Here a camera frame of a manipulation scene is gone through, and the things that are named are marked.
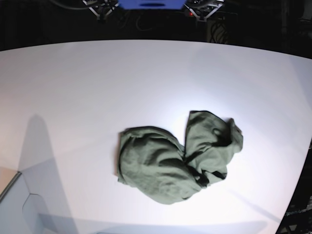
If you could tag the olive green t-shirt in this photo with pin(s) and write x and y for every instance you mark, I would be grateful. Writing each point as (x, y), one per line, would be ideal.
(152, 159)

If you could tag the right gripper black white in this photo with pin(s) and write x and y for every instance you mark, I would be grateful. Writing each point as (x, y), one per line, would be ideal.
(102, 9)

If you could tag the black power strip red light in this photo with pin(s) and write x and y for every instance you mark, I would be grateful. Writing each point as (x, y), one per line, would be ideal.
(204, 16)

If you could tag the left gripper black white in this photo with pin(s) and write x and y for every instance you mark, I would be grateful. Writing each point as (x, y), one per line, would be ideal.
(203, 5)

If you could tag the blue box at table back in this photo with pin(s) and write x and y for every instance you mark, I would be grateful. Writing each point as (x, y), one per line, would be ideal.
(151, 4)

